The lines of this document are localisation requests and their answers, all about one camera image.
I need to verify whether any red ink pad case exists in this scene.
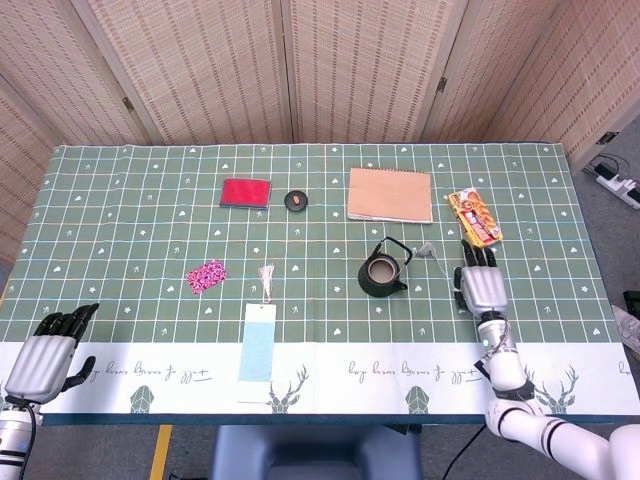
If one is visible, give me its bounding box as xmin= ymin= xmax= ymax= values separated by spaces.
xmin=218 ymin=177 xmax=273 ymax=210

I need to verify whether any pink patterned cloth pouch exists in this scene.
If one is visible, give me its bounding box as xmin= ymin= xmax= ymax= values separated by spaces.
xmin=185 ymin=258 xmax=229 ymax=295

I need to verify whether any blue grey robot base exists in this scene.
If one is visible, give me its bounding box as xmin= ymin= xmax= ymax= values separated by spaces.
xmin=209 ymin=424 xmax=424 ymax=480

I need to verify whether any black floor cable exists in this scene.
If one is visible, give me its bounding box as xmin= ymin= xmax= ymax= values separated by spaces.
xmin=451 ymin=424 xmax=489 ymax=480

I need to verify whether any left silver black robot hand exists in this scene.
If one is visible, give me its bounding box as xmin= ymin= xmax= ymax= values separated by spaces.
xmin=3 ymin=302 xmax=100 ymax=404

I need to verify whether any black round disc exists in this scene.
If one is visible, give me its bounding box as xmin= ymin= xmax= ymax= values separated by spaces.
xmin=283 ymin=189 xmax=310 ymax=212

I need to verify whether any green grid tablecloth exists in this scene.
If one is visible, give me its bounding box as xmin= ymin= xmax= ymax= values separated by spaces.
xmin=0 ymin=143 xmax=632 ymax=416

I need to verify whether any woven folding screen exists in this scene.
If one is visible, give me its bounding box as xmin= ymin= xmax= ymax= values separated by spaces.
xmin=0 ymin=0 xmax=640 ymax=262

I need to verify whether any yellow snack package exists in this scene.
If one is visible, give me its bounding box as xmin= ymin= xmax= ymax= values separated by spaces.
xmin=447 ymin=188 xmax=504 ymax=250

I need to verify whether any white power strip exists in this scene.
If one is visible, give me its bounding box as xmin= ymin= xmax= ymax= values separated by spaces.
xmin=582 ymin=154 xmax=640 ymax=209

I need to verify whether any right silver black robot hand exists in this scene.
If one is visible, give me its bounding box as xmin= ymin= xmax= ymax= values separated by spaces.
xmin=452 ymin=239 xmax=509 ymax=317

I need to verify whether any tea bag with string tag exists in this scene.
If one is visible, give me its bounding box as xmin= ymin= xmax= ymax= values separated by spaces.
xmin=414 ymin=241 xmax=464 ymax=294

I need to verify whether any black cast iron teapot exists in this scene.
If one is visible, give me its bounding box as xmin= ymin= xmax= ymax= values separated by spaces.
xmin=357 ymin=237 xmax=414 ymax=299

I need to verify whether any blue white bookmark pink tassel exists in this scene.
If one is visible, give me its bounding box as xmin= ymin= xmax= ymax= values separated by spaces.
xmin=236 ymin=263 xmax=277 ymax=404

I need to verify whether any brown kraft sketchbook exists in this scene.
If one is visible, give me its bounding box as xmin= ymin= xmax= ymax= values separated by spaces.
xmin=346 ymin=167 xmax=435 ymax=225

